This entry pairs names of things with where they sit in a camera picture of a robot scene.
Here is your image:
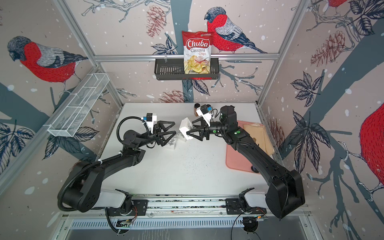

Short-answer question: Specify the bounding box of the orange spice jar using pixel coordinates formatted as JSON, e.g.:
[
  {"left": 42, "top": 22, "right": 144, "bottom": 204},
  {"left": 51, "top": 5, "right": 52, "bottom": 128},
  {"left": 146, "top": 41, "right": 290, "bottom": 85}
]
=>
[{"left": 194, "top": 103, "right": 201, "bottom": 117}]

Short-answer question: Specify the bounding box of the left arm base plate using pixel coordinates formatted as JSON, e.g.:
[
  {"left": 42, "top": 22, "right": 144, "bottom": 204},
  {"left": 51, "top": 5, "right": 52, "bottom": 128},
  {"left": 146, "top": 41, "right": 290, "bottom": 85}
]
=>
[{"left": 106, "top": 199, "right": 149, "bottom": 217}]

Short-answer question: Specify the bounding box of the white gift box left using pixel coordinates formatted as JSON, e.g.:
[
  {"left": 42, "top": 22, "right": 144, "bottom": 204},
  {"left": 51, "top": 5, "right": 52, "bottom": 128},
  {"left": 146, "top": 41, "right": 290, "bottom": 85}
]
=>
[{"left": 164, "top": 138, "right": 178, "bottom": 150}]

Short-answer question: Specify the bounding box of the aluminium mounting rail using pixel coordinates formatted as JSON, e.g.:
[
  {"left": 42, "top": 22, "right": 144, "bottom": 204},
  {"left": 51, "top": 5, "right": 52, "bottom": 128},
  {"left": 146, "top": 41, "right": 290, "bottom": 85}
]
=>
[{"left": 62, "top": 194, "right": 310, "bottom": 220}]

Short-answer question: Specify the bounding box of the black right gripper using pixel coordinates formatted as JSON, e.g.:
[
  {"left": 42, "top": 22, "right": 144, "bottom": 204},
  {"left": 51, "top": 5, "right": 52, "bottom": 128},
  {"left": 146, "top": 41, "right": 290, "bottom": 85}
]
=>
[{"left": 187, "top": 118, "right": 228, "bottom": 144}]

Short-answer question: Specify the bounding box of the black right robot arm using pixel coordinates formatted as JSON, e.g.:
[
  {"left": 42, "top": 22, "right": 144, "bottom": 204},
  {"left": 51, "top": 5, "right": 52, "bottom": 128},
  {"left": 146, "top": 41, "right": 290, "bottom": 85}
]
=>
[{"left": 187, "top": 106, "right": 305, "bottom": 219}]

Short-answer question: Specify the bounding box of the white gift box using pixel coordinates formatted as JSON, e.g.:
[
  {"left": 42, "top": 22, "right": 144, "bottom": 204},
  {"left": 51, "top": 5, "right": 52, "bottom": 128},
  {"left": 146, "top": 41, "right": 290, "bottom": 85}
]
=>
[
  {"left": 164, "top": 138, "right": 178, "bottom": 150},
  {"left": 176, "top": 132, "right": 187, "bottom": 143}
]

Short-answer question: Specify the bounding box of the black wire wall basket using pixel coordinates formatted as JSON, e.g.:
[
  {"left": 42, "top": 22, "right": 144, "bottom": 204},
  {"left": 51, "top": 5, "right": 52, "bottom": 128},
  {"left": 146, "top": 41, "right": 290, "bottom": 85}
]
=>
[{"left": 154, "top": 58, "right": 220, "bottom": 81}]

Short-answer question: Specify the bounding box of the white mesh wall shelf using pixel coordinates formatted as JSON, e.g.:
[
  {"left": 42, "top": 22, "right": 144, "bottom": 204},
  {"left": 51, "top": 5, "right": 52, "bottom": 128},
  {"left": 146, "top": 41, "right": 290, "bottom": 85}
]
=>
[{"left": 48, "top": 73, "right": 110, "bottom": 137}]

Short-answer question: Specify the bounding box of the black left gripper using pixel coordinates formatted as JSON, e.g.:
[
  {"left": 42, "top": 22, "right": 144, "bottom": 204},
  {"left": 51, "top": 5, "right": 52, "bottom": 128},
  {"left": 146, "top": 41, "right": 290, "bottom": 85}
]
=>
[{"left": 136, "top": 122, "right": 175, "bottom": 150}]

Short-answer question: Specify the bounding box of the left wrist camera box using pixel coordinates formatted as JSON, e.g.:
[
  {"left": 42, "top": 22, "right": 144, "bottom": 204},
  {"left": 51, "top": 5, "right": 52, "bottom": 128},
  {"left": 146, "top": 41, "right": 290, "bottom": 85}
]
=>
[{"left": 142, "top": 113, "right": 157, "bottom": 133}]

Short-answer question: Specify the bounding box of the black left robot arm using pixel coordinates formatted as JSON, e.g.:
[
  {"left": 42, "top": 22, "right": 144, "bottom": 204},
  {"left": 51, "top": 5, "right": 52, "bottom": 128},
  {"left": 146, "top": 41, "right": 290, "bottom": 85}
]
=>
[{"left": 58, "top": 114, "right": 177, "bottom": 213}]

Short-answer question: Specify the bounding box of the pink plastic tray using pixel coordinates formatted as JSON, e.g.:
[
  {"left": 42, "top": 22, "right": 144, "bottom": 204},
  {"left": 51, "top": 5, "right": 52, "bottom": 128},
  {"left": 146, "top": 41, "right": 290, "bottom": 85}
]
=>
[{"left": 226, "top": 121, "right": 254, "bottom": 173}]

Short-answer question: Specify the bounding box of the white gift box middle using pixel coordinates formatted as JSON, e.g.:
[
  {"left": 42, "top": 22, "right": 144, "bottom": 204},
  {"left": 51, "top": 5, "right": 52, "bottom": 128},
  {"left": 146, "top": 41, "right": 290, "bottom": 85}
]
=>
[{"left": 176, "top": 132, "right": 187, "bottom": 143}]

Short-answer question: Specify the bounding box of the wooden cutting board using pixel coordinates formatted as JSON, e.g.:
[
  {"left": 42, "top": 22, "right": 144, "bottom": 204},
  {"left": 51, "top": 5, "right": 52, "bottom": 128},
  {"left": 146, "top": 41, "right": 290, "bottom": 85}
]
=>
[{"left": 243, "top": 123, "right": 275, "bottom": 157}]

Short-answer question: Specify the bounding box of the Chuba cassava chips bag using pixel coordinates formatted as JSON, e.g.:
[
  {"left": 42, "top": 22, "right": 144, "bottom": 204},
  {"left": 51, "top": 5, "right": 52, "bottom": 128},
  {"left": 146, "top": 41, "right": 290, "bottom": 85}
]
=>
[{"left": 182, "top": 31, "right": 213, "bottom": 76}]

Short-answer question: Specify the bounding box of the white lift-off lid jewelry box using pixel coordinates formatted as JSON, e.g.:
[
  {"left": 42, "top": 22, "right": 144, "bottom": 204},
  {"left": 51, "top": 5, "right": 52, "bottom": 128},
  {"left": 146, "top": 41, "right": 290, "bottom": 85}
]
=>
[{"left": 179, "top": 118, "right": 194, "bottom": 140}]

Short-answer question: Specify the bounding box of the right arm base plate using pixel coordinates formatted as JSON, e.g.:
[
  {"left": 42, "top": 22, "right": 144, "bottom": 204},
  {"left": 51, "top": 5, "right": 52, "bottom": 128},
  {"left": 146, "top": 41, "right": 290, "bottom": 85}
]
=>
[{"left": 224, "top": 198, "right": 267, "bottom": 215}]

